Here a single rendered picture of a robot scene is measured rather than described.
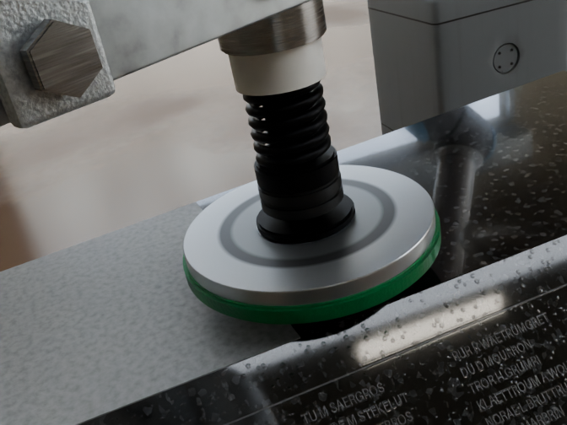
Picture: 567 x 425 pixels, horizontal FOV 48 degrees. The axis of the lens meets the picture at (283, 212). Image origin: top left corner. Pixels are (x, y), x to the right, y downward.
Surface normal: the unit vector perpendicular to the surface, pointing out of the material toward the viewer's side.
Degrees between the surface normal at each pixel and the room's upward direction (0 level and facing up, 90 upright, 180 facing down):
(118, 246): 0
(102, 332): 0
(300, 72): 90
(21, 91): 90
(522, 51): 90
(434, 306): 45
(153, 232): 0
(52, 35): 90
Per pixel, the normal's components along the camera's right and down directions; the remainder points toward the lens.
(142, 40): 0.69, 0.22
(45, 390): -0.18, -0.87
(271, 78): -0.11, 0.47
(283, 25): 0.28, 0.40
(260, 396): 0.12, -0.35
